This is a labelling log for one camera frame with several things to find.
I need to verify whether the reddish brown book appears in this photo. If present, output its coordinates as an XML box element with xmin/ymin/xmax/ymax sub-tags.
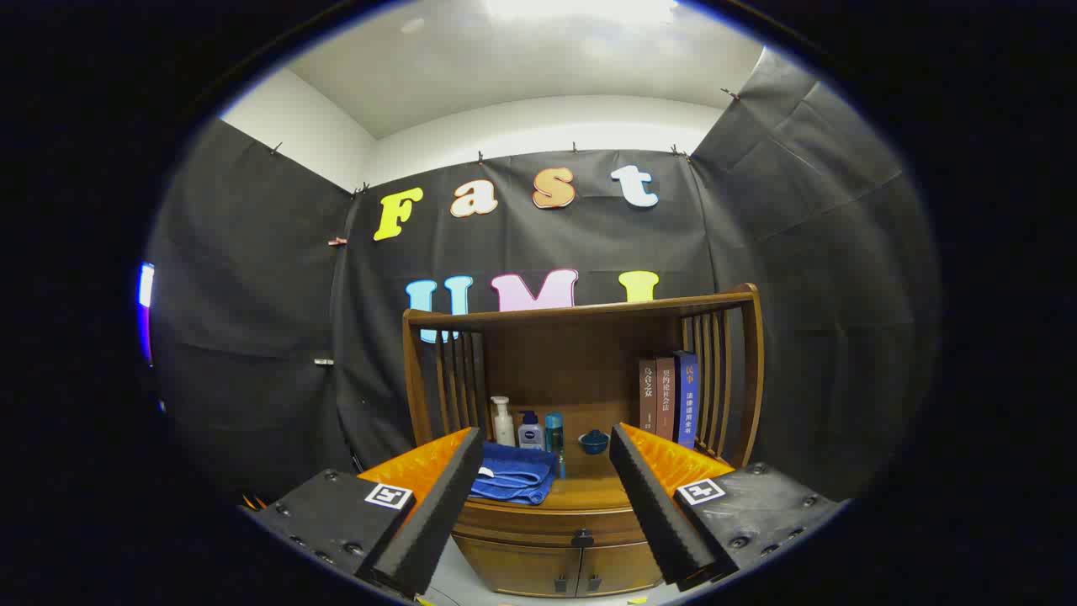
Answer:
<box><xmin>655</xmin><ymin>357</ymin><xmax>677</xmax><ymax>440</ymax></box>

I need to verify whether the teal translucent bottle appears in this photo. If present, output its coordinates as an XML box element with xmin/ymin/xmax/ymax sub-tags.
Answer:
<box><xmin>544</xmin><ymin>412</ymin><xmax>567</xmax><ymax>479</ymax></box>

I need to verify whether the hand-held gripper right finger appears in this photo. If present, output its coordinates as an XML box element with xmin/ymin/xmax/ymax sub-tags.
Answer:
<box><xmin>609</xmin><ymin>423</ymin><xmax>846</xmax><ymax>590</ymax></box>

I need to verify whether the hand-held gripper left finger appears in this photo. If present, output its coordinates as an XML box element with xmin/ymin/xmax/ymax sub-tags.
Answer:
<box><xmin>240</xmin><ymin>427</ymin><xmax>485</xmax><ymax>600</ymax></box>

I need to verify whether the wooden drawer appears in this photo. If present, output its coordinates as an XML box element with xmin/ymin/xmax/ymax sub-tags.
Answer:
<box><xmin>452</xmin><ymin>502</ymin><xmax>649</xmax><ymax>550</ymax></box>

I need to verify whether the wooden cabinet door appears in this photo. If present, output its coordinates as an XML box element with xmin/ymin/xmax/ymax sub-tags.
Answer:
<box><xmin>454</xmin><ymin>536</ymin><xmax>581</xmax><ymax>598</ymax></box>
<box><xmin>576</xmin><ymin>543</ymin><xmax>666</xmax><ymax>597</ymax></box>

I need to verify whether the wooden countertop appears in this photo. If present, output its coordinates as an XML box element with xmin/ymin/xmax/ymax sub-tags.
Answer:
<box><xmin>468</xmin><ymin>421</ymin><xmax>653</xmax><ymax>513</ymax></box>

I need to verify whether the wooden cabinet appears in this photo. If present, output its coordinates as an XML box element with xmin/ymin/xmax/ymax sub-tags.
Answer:
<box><xmin>402</xmin><ymin>284</ymin><xmax>765</xmax><ymax>600</ymax></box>

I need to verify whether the blue book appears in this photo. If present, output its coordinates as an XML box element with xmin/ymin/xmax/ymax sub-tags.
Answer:
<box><xmin>673</xmin><ymin>351</ymin><xmax>700</xmax><ymax>449</ymax></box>

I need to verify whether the blue folded towel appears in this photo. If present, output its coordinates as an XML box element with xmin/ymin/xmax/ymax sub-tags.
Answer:
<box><xmin>470</xmin><ymin>442</ymin><xmax>558</xmax><ymax>506</ymax></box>

